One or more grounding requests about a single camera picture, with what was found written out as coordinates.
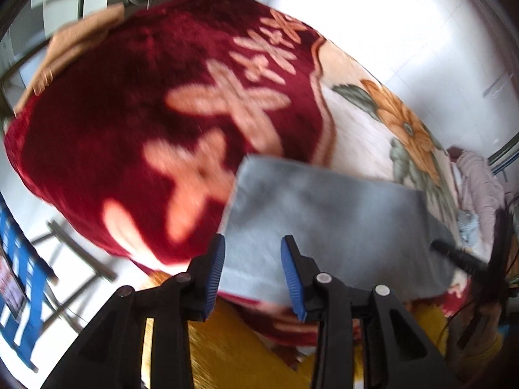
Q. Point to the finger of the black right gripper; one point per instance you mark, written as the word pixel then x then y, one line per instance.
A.
pixel 461 259

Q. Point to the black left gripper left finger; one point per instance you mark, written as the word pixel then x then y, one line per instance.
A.
pixel 108 352

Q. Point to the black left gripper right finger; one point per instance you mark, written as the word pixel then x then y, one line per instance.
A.
pixel 397 352

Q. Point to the grey pants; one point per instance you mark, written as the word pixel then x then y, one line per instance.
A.
pixel 363 232

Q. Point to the blue striped cloth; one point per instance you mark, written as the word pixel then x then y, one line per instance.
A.
pixel 468 226

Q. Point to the pink quilted jacket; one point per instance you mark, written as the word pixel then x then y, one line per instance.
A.
pixel 478 190

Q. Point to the yellow fuzzy garment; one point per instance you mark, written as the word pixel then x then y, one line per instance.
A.
pixel 252 345

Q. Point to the blue white box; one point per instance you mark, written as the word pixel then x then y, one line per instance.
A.
pixel 24 275

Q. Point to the red floral plush blanket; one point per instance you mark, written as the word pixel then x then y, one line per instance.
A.
pixel 138 142

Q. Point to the tan cloth on bed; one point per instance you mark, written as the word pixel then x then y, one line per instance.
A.
pixel 67 44

